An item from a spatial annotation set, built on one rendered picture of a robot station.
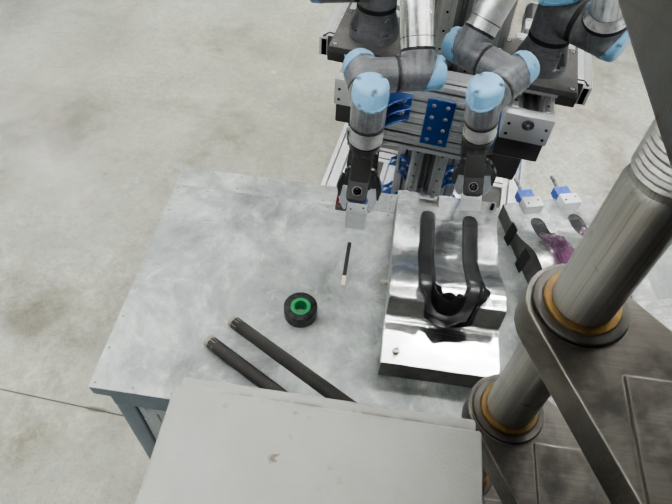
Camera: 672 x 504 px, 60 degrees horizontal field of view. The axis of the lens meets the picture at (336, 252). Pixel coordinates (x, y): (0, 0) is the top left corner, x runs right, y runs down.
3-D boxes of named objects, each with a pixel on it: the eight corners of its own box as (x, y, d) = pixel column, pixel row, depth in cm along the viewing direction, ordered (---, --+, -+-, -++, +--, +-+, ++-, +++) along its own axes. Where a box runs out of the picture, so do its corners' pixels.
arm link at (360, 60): (388, 74, 134) (397, 104, 127) (339, 76, 132) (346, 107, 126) (392, 43, 127) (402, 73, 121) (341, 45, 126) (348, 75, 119)
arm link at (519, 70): (504, 34, 129) (472, 61, 126) (547, 57, 124) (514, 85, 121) (499, 62, 136) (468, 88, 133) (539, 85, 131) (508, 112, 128)
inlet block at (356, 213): (350, 190, 153) (352, 175, 148) (369, 192, 152) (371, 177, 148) (344, 227, 144) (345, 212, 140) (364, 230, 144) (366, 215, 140)
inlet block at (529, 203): (504, 186, 167) (510, 172, 163) (521, 184, 168) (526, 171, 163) (521, 220, 159) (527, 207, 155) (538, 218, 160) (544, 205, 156)
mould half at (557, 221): (497, 216, 163) (508, 189, 155) (583, 208, 167) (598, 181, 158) (569, 379, 133) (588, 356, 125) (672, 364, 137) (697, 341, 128)
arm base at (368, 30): (355, 15, 181) (357, -17, 173) (402, 24, 179) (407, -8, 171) (343, 41, 171) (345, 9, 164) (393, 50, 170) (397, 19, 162)
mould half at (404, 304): (394, 212, 163) (400, 177, 152) (487, 224, 161) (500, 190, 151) (377, 374, 132) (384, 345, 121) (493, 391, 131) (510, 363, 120)
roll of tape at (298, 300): (277, 313, 140) (276, 305, 138) (301, 294, 144) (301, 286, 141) (300, 334, 137) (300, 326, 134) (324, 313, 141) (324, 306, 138)
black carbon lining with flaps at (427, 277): (418, 214, 153) (424, 189, 146) (479, 222, 152) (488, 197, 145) (411, 327, 132) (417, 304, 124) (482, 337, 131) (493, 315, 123)
